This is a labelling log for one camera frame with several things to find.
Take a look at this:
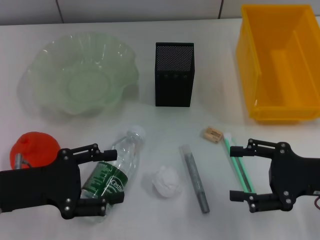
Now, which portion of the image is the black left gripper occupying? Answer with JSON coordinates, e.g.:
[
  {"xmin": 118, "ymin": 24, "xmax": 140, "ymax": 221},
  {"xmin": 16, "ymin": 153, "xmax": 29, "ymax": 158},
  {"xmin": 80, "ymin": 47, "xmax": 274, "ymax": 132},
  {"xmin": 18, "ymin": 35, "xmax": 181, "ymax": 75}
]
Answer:
[{"xmin": 0, "ymin": 143, "xmax": 125, "ymax": 221}]

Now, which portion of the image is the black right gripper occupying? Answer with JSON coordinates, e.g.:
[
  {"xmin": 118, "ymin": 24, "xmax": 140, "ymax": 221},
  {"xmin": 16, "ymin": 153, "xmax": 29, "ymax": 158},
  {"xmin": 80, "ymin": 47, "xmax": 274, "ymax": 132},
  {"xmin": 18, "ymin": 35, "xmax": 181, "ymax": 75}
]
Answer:
[{"xmin": 229, "ymin": 138, "xmax": 320, "ymax": 213}]

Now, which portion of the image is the mint green utility knife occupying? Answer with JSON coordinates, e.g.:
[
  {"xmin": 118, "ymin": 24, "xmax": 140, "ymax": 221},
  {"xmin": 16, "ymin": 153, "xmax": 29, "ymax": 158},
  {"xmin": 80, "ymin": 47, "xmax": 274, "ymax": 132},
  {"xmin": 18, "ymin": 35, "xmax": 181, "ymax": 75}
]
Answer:
[{"xmin": 223, "ymin": 132, "xmax": 257, "ymax": 194}]

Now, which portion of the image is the clear bottle with green label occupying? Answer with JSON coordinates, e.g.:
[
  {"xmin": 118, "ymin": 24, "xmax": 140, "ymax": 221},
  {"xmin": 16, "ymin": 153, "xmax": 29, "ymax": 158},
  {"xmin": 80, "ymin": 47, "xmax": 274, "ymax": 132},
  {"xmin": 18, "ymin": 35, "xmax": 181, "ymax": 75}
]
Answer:
[{"xmin": 79, "ymin": 124, "xmax": 146, "ymax": 222}]

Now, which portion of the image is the beige eraser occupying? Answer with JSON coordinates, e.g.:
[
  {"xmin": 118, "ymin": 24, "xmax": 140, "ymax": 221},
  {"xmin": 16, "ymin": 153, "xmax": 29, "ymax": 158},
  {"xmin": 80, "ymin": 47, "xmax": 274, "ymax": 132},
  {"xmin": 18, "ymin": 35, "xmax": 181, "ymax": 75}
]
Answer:
[{"xmin": 202, "ymin": 126, "xmax": 223, "ymax": 145}]

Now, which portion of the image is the grey pen with clear cap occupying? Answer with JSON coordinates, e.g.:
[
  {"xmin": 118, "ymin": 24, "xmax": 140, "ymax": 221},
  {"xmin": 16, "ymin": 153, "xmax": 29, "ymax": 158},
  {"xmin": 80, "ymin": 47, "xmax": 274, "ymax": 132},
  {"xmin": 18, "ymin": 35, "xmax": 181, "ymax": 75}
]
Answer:
[{"xmin": 178, "ymin": 144, "xmax": 211, "ymax": 214}]

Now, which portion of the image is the white paper ball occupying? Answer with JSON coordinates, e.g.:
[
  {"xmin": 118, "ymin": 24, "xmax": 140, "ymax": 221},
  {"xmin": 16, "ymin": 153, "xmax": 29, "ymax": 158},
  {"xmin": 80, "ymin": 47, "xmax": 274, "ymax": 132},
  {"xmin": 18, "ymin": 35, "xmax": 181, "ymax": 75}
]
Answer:
[{"xmin": 151, "ymin": 164, "xmax": 183, "ymax": 198}]

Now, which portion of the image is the red-orange fruit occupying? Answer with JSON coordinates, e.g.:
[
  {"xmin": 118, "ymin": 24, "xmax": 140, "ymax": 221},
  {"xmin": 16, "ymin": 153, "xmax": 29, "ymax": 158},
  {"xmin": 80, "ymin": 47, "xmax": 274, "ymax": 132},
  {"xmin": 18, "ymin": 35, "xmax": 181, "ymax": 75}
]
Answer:
[{"xmin": 9, "ymin": 130, "xmax": 61, "ymax": 169}]

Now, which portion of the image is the pale green glass fruit plate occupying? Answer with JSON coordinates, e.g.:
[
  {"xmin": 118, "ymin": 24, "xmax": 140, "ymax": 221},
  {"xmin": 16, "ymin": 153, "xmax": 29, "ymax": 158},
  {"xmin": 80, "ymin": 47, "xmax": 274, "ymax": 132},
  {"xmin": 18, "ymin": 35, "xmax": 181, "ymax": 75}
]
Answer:
[{"xmin": 16, "ymin": 31, "xmax": 140, "ymax": 116}]

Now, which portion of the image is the black mesh pen holder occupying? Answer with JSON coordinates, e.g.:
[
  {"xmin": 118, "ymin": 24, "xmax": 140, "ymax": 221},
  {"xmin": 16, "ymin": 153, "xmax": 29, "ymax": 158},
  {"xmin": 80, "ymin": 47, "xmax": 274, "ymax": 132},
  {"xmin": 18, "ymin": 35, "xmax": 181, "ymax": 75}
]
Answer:
[{"xmin": 154, "ymin": 41, "xmax": 195, "ymax": 108}]

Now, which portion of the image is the yellow plastic bin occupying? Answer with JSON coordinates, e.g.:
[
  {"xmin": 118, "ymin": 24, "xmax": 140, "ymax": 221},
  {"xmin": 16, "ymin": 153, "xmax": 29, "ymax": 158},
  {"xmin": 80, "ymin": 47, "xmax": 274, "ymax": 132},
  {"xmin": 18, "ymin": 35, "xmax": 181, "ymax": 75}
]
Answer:
[{"xmin": 235, "ymin": 3, "xmax": 320, "ymax": 125}]

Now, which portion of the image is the left wrist connector cable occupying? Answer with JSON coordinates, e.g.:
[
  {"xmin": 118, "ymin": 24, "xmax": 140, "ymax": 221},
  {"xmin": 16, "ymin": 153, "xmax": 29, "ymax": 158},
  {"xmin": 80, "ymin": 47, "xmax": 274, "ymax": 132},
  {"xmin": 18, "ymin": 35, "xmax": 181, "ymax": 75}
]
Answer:
[{"xmin": 14, "ymin": 153, "xmax": 33, "ymax": 171}]

